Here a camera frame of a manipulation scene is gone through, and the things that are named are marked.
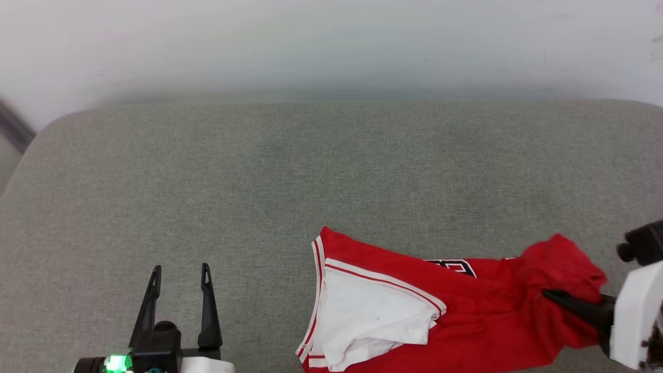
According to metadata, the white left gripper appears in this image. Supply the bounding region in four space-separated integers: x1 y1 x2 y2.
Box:
75 263 237 373

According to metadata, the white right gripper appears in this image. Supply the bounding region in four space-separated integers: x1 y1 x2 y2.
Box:
542 261 663 370

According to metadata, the red basketball jersey white trim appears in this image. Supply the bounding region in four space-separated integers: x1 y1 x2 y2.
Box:
295 226 609 373

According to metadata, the grey fabric sofa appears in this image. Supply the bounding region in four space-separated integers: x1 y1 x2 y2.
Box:
0 99 663 373

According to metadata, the grey wall trim strip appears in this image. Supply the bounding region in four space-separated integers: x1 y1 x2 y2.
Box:
0 98 37 153

